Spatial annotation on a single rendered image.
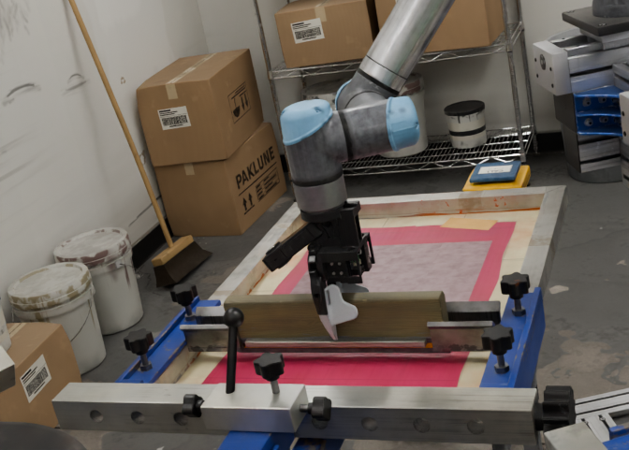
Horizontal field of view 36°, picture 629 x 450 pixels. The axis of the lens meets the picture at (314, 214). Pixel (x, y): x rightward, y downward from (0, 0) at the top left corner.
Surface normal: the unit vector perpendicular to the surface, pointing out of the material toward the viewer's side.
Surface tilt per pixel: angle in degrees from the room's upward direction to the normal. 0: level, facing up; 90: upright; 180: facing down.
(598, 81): 90
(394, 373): 0
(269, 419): 90
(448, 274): 0
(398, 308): 90
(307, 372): 0
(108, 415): 90
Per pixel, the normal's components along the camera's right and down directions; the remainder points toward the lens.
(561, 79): 0.09, 0.33
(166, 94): -0.28, 0.38
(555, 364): -0.19, -0.92
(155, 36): 0.93, -0.05
